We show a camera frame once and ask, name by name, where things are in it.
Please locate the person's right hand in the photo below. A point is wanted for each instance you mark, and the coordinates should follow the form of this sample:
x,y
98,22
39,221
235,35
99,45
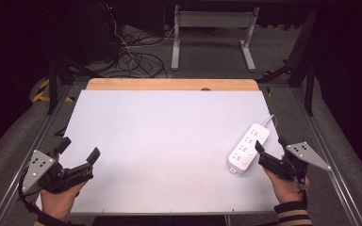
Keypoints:
x,y
286,191

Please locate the person's left hand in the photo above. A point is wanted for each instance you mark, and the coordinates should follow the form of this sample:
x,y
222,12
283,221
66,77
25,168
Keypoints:
x,y
58,204

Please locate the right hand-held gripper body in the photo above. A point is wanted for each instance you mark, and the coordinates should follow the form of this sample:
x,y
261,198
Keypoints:
x,y
276,166

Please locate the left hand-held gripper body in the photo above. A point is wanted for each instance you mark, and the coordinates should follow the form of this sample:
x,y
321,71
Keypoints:
x,y
72,175

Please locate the white metal desk frame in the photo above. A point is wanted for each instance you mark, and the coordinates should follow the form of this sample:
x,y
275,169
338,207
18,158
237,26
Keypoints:
x,y
213,19

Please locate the white power strip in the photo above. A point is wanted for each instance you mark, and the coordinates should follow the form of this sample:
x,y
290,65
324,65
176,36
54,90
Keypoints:
x,y
246,150

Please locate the black metal stand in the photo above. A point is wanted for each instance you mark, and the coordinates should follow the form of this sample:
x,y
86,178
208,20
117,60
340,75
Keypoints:
x,y
309,81
52,84

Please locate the white board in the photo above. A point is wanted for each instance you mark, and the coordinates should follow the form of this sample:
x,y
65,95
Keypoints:
x,y
163,150

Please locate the dark computer case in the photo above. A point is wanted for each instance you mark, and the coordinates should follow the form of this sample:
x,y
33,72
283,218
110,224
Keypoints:
x,y
99,31

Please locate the yellow black hazard tape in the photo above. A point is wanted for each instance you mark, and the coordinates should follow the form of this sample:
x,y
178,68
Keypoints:
x,y
42,89

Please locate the aluminium rail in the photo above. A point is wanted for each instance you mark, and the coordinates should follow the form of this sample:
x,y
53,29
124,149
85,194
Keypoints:
x,y
330,157
25,166

